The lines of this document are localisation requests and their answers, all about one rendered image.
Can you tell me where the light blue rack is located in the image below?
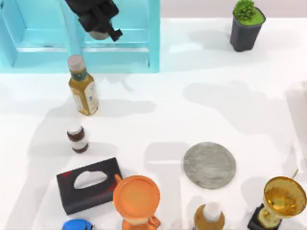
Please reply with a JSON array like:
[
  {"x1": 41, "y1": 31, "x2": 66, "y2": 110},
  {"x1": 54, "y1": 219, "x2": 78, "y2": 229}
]
[{"x1": 0, "y1": 0, "x2": 161, "y2": 74}]

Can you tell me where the olive green bottle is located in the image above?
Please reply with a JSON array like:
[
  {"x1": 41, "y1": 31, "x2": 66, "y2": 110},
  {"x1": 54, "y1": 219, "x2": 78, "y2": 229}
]
[{"x1": 67, "y1": 54, "x2": 100, "y2": 116}]

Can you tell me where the small brown and white bottle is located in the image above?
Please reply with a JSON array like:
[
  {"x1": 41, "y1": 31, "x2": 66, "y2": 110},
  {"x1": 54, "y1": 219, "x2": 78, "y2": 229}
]
[{"x1": 66, "y1": 123, "x2": 89, "y2": 154}]

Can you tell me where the black plant pot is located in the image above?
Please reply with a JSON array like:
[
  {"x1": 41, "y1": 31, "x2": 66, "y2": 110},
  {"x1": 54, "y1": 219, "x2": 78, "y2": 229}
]
[{"x1": 229, "y1": 0, "x2": 266, "y2": 52}]

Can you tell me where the black tissue box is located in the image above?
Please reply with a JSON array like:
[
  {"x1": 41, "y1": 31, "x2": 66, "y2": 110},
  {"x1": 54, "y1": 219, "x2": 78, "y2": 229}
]
[{"x1": 56, "y1": 157, "x2": 124, "y2": 216}]

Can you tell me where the grey round coaster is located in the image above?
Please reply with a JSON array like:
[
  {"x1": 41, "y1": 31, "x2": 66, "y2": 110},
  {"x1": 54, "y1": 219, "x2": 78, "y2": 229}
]
[{"x1": 183, "y1": 141, "x2": 237, "y2": 191}]

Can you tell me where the orange cup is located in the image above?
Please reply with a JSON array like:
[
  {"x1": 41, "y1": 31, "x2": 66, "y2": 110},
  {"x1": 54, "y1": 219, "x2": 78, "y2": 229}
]
[{"x1": 113, "y1": 174, "x2": 162, "y2": 230}]

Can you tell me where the blue object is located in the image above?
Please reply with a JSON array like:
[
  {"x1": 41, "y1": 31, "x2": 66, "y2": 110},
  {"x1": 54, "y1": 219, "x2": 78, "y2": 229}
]
[{"x1": 61, "y1": 218, "x2": 97, "y2": 230}]

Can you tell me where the brown bottle with white cap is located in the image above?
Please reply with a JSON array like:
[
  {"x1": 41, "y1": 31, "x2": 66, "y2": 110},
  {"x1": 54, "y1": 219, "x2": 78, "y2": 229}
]
[{"x1": 193, "y1": 201, "x2": 226, "y2": 230}]

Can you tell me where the gold trophy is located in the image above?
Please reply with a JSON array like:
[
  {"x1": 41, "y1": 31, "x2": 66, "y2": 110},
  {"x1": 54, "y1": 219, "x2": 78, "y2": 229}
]
[{"x1": 247, "y1": 168, "x2": 307, "y2": 230}]

